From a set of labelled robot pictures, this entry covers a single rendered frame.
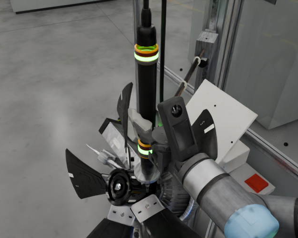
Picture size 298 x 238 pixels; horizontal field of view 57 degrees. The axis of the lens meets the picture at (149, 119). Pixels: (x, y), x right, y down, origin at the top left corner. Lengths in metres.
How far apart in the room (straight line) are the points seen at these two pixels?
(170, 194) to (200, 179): 0.49
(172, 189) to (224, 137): 0.26
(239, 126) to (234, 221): 0.58
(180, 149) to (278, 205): 0.19
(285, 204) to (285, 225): 0.03
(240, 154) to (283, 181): 0.23
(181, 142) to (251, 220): 0.17
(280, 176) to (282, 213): 0.93
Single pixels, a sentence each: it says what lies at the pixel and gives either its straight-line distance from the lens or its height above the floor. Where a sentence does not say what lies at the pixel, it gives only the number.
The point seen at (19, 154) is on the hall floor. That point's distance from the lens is 2.88.
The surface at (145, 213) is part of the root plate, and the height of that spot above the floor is 1.19.
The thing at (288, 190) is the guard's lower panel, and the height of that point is 0.86.
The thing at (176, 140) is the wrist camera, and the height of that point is 1.60.
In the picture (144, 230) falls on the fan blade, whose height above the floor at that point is 1.18.
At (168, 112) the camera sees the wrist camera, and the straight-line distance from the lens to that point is 0.48.
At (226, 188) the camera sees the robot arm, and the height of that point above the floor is 1.58.
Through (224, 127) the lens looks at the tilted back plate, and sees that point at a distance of 1.02.
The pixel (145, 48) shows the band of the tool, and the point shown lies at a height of 1.71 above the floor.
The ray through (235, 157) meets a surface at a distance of 1.37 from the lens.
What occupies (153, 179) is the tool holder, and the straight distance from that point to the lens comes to 0.72.
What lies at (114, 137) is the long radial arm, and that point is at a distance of 1.18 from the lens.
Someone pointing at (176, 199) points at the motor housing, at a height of 1.13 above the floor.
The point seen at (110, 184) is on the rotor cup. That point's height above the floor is 1.21.
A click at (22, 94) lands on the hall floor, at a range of 3.67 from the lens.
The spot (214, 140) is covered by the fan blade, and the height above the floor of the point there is 1.44.
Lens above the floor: 1.95
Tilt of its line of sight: 41 degrees down
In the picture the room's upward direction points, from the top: straight up
